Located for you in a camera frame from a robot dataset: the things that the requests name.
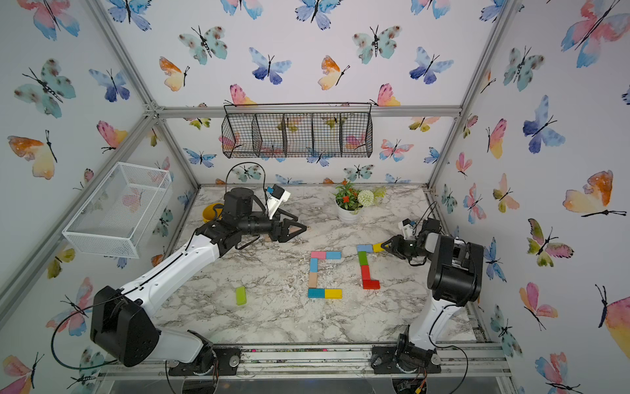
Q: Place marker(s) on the black wire wall basket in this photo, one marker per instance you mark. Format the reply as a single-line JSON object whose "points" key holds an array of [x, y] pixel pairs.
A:
{"points": [[297, 130]]}

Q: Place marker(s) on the sky blue short block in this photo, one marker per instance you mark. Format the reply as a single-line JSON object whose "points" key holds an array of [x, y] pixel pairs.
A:
{"points": [[333, 255]]}

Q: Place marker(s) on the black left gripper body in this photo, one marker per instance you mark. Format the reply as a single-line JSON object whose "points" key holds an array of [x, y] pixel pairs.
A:
{"points": [[259, 226]]}

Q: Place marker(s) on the red building block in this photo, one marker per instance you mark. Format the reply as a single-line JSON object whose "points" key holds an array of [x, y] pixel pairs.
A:
{"points": [[365, 273], [371, 284]]}

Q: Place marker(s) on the small yellow building block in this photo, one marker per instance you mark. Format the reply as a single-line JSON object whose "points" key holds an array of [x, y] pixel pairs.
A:
{"points": [[333, 294]]}

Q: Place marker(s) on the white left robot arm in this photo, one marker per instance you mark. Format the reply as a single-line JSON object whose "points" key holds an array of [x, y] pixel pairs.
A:
{"points": [[122, 322]]}

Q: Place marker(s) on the pale blue building block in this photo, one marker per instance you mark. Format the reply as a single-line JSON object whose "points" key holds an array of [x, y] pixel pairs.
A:
{"points": [[365, 248]]}

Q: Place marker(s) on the teal building block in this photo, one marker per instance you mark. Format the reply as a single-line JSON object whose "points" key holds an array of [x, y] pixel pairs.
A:
{"points": [[316, 293]]}

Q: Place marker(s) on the white mesh wall basket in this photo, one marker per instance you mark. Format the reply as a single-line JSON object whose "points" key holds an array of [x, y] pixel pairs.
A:
{"points": [[123, 207]]}

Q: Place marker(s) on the white flower pot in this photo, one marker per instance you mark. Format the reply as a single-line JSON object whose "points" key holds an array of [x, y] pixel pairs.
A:
{"points": [[348, 216]]}

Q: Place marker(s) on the natural wood building block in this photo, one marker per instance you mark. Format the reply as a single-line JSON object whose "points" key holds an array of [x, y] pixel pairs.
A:
{"points": [[312, 280]]}

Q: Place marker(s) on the artificial green flower plant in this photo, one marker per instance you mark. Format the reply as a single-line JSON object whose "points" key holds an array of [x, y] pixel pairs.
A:
{"points": [[349, 198]]}

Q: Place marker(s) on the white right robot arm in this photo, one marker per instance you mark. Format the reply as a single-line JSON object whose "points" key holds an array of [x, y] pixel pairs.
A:
{"points": [[454, 279]]}

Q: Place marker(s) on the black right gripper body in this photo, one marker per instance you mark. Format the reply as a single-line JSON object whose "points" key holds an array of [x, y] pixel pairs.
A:
{"points": [[405, 248]]}

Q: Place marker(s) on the yellow cup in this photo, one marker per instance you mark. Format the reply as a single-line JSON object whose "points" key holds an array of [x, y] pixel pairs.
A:
{"points": [[212, 212]]}

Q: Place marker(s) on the light blue building block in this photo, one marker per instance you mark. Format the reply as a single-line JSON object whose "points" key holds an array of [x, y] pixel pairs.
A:
{"points": [[313, 266]]}

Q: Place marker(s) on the yellow long building block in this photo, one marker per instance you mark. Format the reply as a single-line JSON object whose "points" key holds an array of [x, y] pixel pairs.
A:
{"points": [[377, 248]]}

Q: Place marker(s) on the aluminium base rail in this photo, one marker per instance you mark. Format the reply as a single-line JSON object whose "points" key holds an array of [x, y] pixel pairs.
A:
{"points": [[358, 360]]}

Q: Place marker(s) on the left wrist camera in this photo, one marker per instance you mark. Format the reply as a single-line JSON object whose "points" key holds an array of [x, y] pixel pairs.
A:
{"points": [[276, 196]]}

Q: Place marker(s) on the light green building block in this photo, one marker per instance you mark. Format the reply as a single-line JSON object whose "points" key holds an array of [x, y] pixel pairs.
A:
{"points": [[241, 296]]}

